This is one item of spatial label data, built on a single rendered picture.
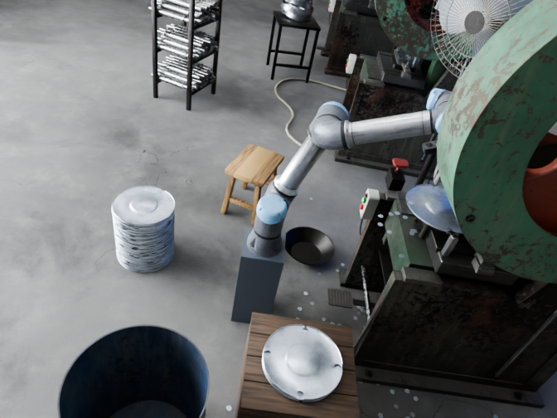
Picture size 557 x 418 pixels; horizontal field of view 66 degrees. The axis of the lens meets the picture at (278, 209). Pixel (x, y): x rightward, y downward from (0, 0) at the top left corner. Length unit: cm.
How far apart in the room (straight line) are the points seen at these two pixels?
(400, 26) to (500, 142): 181
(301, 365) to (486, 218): 81
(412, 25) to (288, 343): 196
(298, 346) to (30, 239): 155
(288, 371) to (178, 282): 88
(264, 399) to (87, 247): 133
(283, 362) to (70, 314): 104
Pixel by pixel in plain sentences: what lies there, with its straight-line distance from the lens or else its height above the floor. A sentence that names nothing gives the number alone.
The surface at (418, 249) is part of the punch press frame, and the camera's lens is 176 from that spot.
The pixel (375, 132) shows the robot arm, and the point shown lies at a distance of 142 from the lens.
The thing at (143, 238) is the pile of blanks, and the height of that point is 25.
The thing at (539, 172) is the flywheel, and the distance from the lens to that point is 129.
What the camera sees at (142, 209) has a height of 34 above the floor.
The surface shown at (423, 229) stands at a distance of 178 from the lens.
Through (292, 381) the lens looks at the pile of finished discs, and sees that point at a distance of 157.
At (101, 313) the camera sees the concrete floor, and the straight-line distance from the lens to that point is 216.
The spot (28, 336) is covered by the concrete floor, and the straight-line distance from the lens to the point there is 217.
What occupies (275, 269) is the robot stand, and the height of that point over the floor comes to 40.
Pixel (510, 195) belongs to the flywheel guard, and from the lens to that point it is 119.
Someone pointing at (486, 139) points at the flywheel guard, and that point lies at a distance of 107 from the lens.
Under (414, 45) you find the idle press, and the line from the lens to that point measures 285.
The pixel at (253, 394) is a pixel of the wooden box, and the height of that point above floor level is 35.
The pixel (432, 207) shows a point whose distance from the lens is 175.
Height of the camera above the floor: 173
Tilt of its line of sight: 39 degrees down
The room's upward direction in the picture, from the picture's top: 12 degrees clockwise
